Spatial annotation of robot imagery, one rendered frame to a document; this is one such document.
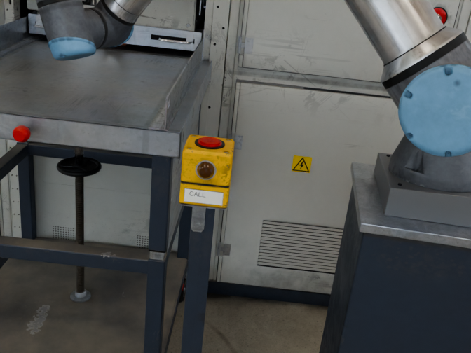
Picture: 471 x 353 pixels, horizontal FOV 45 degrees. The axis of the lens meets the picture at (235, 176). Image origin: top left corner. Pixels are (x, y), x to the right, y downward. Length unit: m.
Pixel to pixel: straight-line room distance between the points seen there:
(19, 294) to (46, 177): 0.42
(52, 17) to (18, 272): 0.95
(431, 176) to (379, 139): 0.74
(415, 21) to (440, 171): 0.32
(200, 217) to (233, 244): 1.03
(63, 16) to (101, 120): 0.22
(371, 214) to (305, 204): 0.81
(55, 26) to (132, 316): 0.87
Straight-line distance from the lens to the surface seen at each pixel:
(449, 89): 0.94
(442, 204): 1.15
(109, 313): 1.75
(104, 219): 2.05
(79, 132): 1.19
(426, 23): 0.98
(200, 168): 0.91
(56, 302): 1.80
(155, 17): 1.85
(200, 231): 0.99
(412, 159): 1.17
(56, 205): 2.08
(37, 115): 1.22
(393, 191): 1.13
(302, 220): 1.96
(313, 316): 2.10
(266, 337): 1.98
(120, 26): 1.35
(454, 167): 1.16
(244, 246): 2.01
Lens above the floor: 1.23
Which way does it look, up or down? 23 degrees down
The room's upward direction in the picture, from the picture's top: 6 degrees clockwise
